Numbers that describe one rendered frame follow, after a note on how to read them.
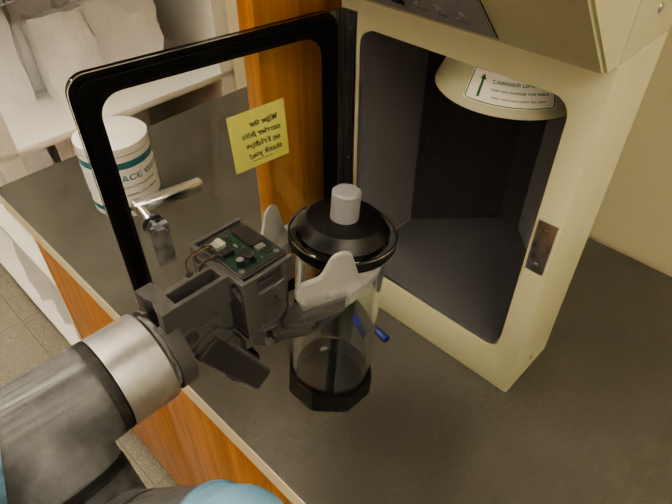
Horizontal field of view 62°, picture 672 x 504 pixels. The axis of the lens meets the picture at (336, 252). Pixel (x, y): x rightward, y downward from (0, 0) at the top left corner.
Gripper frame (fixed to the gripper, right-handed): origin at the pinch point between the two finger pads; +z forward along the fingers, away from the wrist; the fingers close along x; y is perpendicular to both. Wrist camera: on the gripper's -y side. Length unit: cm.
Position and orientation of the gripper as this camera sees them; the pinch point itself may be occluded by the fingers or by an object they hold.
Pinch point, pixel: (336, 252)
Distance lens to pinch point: 56.1
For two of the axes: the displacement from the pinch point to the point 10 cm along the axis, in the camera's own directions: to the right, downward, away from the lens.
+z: 7.0, -4.6, 5.5
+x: -7.2, -4.6, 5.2
